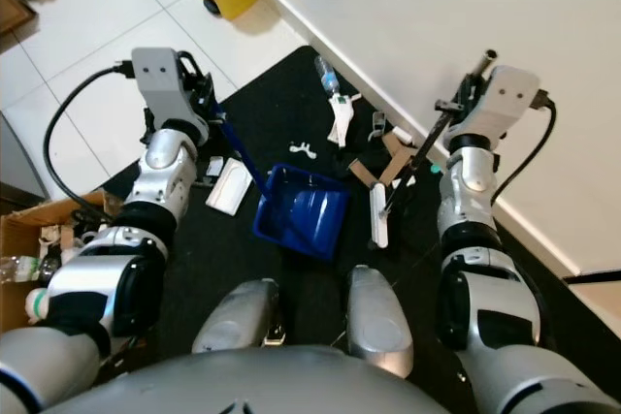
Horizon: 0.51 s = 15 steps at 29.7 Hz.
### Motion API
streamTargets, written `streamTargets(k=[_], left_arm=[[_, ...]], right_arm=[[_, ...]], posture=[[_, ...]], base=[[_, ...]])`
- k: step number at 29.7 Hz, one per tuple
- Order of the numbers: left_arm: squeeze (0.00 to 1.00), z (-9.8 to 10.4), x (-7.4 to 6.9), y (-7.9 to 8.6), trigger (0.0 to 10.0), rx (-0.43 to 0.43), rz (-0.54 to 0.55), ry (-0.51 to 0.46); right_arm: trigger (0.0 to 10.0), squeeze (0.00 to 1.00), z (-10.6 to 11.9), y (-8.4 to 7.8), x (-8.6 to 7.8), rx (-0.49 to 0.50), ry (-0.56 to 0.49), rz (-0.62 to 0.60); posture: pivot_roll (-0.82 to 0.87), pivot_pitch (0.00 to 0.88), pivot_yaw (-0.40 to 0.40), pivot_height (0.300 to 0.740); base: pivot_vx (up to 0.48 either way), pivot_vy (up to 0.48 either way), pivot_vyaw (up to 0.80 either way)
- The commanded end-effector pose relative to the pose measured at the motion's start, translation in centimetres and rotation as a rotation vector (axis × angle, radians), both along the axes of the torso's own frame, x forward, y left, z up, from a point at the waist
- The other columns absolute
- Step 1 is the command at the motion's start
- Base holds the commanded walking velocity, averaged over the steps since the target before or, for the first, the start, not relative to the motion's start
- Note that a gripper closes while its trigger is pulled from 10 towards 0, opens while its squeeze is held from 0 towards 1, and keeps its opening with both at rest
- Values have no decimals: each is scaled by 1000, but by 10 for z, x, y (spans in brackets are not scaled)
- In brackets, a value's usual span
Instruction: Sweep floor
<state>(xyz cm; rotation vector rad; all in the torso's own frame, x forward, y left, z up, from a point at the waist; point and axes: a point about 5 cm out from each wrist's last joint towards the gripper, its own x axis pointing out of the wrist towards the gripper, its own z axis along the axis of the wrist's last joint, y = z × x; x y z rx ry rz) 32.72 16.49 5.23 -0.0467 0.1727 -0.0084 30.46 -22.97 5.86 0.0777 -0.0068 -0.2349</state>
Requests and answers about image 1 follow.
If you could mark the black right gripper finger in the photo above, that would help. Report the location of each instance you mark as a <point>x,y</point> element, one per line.
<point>446,106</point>

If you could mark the black broom with white head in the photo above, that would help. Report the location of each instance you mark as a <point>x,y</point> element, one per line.
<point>417,157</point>

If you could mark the blue plastic dustpan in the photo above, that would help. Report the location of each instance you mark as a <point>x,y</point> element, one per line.
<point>306,212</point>

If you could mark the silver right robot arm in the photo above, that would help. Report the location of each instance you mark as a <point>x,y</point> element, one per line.
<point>495,307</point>

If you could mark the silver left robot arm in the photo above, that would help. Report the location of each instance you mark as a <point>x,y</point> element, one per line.
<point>102,288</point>

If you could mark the black floor mat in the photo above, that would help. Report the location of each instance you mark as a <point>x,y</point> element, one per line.
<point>310,288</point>

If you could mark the small grey clip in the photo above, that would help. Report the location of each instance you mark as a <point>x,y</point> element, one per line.
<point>378,124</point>

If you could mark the brown cardboard scraps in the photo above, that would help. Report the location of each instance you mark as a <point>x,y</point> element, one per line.
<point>390,154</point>

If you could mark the white crumpled paper scrap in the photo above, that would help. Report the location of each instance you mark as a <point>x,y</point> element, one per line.
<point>342,115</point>

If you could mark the small white curved scrap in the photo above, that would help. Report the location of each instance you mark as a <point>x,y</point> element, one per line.
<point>302,149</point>

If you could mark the clear plastic bottle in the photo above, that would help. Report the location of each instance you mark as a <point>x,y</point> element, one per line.
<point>325,75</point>

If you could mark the grey furniture edge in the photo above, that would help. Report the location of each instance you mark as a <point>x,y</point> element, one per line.
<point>19,162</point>

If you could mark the open cardboard box of rubbish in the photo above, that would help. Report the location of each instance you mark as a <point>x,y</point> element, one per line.
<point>24,230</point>

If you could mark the silver right robot leg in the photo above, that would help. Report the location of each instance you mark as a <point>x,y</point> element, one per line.
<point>378,317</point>

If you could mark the silver robot leg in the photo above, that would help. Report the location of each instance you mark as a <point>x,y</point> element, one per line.
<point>238,317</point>
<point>378,317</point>

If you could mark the silver left robot leg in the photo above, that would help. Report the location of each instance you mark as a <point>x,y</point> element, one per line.
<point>238,317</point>

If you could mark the silver robot torso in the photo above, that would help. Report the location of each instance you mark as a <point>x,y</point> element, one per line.
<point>310,385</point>

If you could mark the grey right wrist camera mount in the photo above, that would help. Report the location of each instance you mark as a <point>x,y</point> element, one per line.
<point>505,99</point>

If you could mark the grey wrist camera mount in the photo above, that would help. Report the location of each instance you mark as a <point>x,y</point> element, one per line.
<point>505,99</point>
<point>160,75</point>

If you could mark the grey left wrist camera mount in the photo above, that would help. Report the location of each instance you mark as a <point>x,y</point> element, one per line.
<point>160,75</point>

